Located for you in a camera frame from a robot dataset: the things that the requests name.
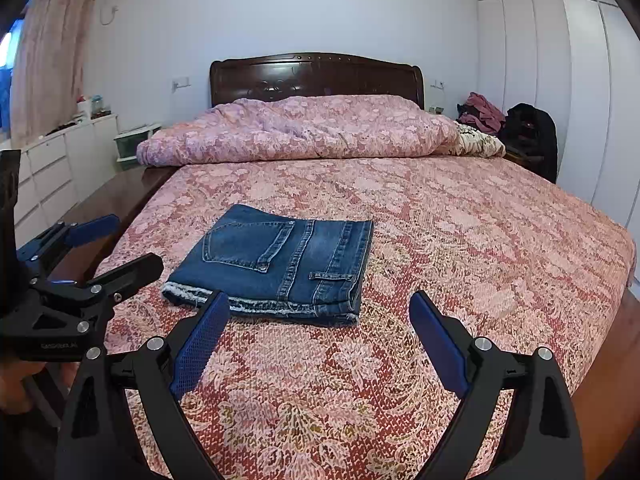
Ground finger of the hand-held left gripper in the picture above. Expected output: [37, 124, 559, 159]
[16, 214, 121, 267]
[75, 252, 165, 305]

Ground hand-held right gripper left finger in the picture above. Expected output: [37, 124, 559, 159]
[55, 290, 232, 480]

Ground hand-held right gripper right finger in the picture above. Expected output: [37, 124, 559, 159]
[408, 290, 586, 480]

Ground blue denim pants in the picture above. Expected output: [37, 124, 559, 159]
[161, 203, 376, 327]

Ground person's left hand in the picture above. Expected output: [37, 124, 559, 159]
[0, 359, 48, 416]

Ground white dresser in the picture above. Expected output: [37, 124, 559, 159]
[12, 112, 121, 248]

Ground small white drawer box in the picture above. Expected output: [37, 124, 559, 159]
[114, 122, 163, 170]

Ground pink floral bedspread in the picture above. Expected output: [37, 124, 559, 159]
[95, 152, 638, 480]

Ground pink curtain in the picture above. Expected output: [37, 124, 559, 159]
[10, 0, 108, 148]

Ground cream patterned pillow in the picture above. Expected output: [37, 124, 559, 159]
[452, 122, 507, 158]

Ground pink floral comforter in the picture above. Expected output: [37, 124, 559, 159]
[136, 94, 468, 167]

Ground black bag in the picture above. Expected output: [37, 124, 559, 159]
[500, 103, 559, 183]

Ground pink clothes pile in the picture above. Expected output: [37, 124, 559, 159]
[457, 92, 507, 133]

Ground dark wooden headboard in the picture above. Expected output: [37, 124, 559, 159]
[209, 52, 426, 111]

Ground white wardrobe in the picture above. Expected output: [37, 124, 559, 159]
[472, 0, 640, 281]

